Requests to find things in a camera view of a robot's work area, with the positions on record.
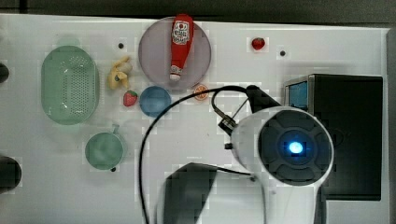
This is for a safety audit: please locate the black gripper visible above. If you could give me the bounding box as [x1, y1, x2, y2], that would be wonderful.
[247, 85, 280, 113]

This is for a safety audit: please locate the black silver toaster oven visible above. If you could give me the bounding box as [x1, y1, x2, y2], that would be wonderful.
[285, 74, 383, 201]

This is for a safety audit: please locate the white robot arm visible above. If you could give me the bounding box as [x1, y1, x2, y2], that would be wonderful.
[154, 85, 334, 224]

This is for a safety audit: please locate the black robot base upper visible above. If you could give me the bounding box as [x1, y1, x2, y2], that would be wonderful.
[0, 63, 9, 83]

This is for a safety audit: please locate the black robot base lower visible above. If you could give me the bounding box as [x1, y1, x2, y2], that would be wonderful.
[0, 157, 21, 193]

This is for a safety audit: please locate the small red toy fruit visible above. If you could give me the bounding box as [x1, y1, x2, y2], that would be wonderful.
[251, 37, 266, 50]

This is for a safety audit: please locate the toy orange half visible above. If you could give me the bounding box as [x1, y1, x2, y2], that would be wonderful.
[193, 84, 208, 101]

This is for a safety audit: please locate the blue bowl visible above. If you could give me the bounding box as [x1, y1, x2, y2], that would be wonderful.
[139, 86, 172, 118]

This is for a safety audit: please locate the red ketchup bottle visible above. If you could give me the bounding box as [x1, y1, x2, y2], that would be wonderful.
[169, 14, 194, 81]

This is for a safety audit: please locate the grey round plate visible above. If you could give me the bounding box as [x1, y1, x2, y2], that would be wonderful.
[138, 17, 212, 91]

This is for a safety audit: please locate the toy strawberry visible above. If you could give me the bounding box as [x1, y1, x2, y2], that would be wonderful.
[123, 90, 138, 107]

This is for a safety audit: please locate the peeled toy banana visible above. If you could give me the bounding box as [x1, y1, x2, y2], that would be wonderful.
[107, 56, 133, 90]

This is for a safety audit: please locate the green mug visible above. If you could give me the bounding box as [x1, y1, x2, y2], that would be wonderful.
[84, 124, 127, 172]

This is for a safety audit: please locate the green oval colander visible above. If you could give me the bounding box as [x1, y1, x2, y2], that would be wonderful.
[40, 35, 99, 125]

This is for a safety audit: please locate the black cable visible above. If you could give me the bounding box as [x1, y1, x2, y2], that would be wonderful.
[137, 85, 260, 224]

